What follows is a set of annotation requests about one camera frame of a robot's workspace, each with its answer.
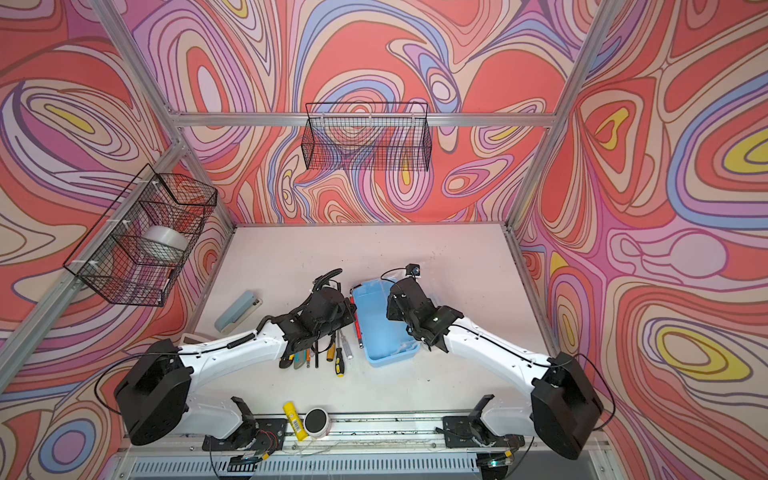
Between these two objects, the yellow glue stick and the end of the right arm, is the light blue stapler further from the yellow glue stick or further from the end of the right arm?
the end of the right arm

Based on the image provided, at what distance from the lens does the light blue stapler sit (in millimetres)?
908

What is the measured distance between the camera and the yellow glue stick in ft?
2.42

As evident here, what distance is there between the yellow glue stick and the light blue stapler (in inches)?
12.3
